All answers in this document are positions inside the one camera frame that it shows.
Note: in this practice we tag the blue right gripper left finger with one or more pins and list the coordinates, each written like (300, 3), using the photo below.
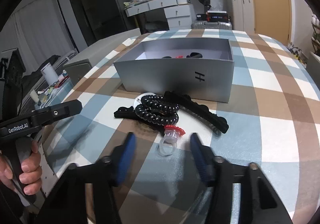
(122, 157)

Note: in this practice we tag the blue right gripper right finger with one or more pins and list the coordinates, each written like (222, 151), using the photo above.
(203, 158)

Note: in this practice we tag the person's left hand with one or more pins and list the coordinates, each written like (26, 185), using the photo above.
(31, 175)

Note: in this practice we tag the silver cardboard box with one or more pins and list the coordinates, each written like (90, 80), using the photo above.
(142, 68)

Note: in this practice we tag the black hair accessories in box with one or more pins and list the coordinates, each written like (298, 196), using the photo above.
(190, 55)

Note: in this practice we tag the silver suitcase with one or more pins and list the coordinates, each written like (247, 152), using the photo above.
(211, 25)

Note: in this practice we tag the black red shoe box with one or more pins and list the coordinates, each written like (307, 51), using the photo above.
(217, 16)

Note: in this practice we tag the white drawer desk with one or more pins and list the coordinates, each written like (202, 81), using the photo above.
(179, 14)

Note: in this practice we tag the black refrigerator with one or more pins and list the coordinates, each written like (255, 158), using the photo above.
(110, 18)

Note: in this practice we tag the white suitcase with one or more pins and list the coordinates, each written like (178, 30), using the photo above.
(241, 13)

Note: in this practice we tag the wooden door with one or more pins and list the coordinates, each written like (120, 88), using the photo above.
(273, 19)

